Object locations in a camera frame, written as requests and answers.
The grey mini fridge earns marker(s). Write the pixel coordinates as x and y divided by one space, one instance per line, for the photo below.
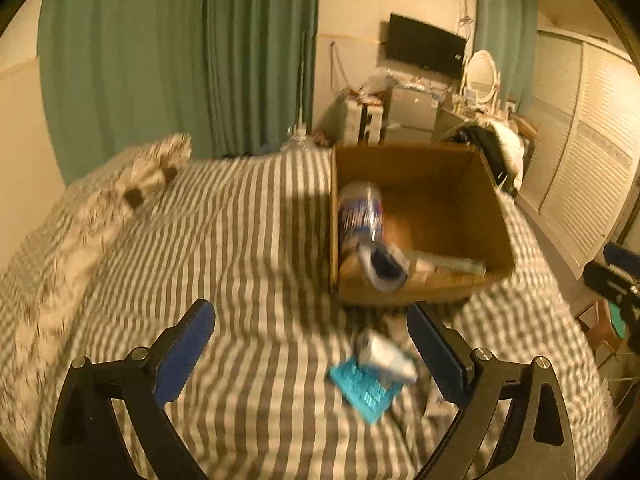
411 110

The black wall television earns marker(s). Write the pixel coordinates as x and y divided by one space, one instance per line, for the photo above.
425 45

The pile of dark clothes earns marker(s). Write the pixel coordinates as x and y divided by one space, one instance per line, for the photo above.
492 150

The white oval vanity mirror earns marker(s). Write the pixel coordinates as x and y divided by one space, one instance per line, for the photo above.
482 74

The blue white plastic bottle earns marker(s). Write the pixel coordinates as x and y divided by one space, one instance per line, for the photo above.
360 217

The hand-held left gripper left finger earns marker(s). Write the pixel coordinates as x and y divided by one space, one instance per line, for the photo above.
184 347

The grey blue packet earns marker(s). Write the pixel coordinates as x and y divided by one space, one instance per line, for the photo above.
384 266

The narrow green curtain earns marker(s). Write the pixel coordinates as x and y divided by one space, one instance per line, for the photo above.
505 35

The white storage cabinet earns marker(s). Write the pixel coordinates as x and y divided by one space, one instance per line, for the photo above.
359 119

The patterned pillow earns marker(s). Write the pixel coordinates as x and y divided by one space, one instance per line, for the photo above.
75 230

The white louvered wardrobe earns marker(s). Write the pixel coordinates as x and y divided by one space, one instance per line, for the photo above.
580 145

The teal packet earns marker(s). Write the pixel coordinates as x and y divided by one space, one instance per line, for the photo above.
362 390

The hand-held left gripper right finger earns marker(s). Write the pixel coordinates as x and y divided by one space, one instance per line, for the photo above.
437 355

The grey striped bed sheet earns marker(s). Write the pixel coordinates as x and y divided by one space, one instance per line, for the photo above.
250 285

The brown cardboard box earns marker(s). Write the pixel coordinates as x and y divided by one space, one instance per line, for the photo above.
435 210

